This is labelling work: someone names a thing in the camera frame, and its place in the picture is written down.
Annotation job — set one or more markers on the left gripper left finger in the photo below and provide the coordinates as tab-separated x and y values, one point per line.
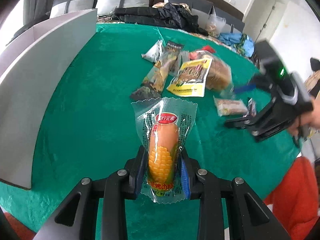
76	216

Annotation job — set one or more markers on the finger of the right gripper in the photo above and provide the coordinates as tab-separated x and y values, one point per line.
245	88

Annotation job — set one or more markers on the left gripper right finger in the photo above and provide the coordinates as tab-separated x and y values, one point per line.
248	216

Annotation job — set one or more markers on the bread loaf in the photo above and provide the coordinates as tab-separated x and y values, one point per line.
219	77

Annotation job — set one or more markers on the biscuit stick pack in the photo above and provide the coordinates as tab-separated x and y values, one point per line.
227	107

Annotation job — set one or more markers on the red snack bar wrapper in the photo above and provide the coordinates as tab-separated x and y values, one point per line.
208	50

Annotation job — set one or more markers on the yellow tofu snack packet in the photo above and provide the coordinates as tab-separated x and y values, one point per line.
191	78

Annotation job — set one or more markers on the corn sausage packet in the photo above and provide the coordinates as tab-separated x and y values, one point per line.
163	126

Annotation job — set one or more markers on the black yellow snack bar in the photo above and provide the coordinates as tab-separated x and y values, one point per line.
153	83

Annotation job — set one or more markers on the white triangular snack pouch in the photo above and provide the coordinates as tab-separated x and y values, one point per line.
154	53

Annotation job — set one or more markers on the person right hand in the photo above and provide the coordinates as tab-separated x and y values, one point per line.
309	118

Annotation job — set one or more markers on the blue clothes pile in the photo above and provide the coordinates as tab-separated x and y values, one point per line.
239	42

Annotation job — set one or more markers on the grey cushion far right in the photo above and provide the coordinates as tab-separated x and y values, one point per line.
233	25

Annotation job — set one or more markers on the clear plastic bag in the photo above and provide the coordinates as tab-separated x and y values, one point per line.
215	24

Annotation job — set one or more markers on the green satin cloth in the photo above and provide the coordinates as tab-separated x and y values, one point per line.
88	129

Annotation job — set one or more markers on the black puffer jacket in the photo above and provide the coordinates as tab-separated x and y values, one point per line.
173	16

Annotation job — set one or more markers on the white cardboard box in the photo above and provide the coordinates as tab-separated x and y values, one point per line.
31	67

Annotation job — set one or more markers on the grey curtain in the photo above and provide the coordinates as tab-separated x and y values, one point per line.
34	9

